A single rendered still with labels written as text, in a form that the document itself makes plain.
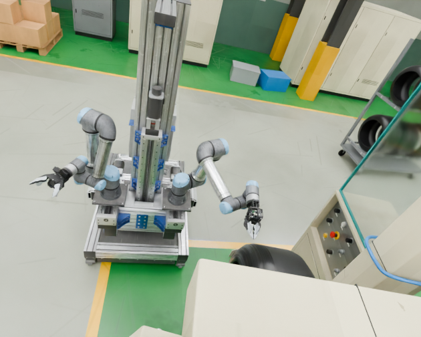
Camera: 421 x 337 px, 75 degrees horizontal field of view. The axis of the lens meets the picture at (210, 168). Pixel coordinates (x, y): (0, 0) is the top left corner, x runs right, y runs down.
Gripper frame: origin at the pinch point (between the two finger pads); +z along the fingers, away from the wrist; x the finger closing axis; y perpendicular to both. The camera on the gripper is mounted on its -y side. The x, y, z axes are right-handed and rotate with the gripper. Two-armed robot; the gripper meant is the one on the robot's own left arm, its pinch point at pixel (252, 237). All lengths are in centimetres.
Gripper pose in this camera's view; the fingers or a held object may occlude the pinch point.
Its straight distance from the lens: 147.7
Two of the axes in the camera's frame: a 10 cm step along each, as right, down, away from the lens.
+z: -0.8, 7.2, -6.9
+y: 2.2, -6.7, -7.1
